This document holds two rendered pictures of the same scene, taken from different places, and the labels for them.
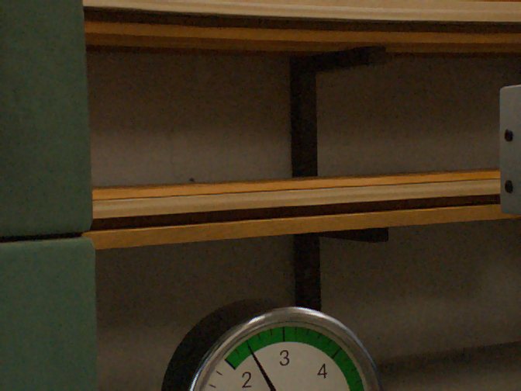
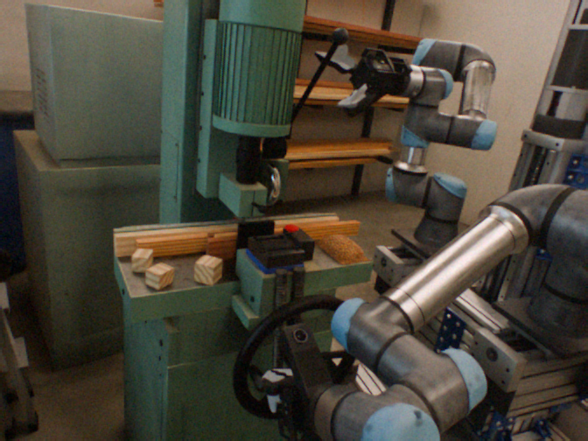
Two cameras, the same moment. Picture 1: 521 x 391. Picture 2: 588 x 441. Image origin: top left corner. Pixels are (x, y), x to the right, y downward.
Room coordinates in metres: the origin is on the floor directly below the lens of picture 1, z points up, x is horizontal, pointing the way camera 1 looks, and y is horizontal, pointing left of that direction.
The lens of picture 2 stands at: (-0.61, 0.38, 1.39)
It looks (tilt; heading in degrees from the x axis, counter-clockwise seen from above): 21 degrees down; 350
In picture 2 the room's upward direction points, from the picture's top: 8 degrees clockwise
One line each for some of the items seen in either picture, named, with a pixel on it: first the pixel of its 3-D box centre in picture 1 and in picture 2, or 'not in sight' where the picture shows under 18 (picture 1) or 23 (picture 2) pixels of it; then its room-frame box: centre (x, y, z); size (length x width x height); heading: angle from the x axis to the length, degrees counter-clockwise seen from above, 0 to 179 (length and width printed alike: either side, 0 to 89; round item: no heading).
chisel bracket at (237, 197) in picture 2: not in sight; (241, 196); (0.43, 0.32, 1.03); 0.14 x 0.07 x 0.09; 21
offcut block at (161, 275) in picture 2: not in sight; (159, 276); (0.22, 0.49, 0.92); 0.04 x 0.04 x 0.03; 54
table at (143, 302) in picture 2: not in sight; (258, 276); (0.32, 0.27, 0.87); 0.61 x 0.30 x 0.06; 111
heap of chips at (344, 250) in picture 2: not in sight; (341, 244); (0.42, 0.05, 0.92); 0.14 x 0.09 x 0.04; 21
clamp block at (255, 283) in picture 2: not in sight; (276, 276); (0.24, 0.24, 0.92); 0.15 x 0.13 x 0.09; 111
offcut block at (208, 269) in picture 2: not in sight; (208, 269); (0.24, 0.39, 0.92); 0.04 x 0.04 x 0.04; 65
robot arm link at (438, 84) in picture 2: not in sight; (428, 85); (0.48, -0.11, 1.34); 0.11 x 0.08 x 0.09; 111
